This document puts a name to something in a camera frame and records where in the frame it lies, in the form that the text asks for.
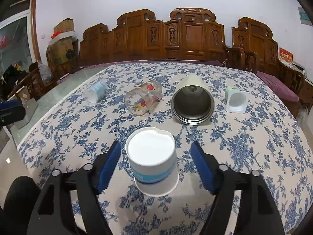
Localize carved wooden armchair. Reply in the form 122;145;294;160
230;17;280;76

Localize cream steel-lined tumbler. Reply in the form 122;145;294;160
171;74;215;125

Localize small blue-label plastic cup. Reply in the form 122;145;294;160
83;81;108;103

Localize clear glass flower-printed mug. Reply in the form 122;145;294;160
124;80;162;116

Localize stacked cardboard boxes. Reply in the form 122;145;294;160
46;18;75;71

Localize green white yogurt cup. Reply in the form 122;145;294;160
225;87;248;114

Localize clear plastic bag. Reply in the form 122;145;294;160
37;61;52;84

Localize purple seat cushion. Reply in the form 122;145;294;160
256;71;299;102

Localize carved wooden sofa bench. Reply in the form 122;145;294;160
80;7;226;65

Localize red gold sign plaque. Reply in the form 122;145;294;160
279;47;293;63

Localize blue floral tablecloth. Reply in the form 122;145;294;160
17;63;312;234

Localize white blue paper cup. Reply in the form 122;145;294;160
125;127;179;197

